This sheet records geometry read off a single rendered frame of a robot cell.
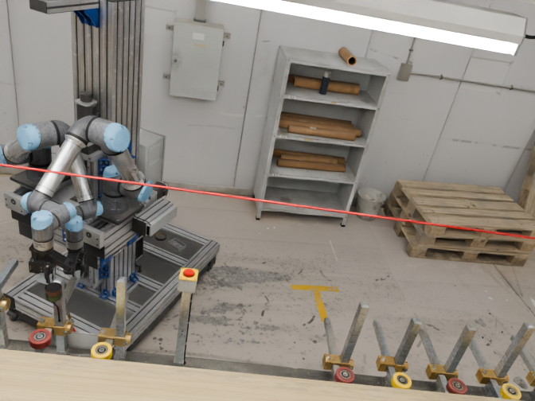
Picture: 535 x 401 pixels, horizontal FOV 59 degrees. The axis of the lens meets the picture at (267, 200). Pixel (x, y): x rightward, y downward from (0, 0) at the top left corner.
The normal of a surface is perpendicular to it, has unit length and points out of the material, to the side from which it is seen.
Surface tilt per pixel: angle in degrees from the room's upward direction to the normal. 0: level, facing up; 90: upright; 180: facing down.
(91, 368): 0
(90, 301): 0
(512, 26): 61
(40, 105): 90
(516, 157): 90
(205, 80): 90
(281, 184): 90
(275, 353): 0
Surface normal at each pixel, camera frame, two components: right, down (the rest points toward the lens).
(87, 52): -0.39, 0.41
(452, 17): 0.11, 0.04
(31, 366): 0.17, -0.85
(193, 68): 0.11, 0.52
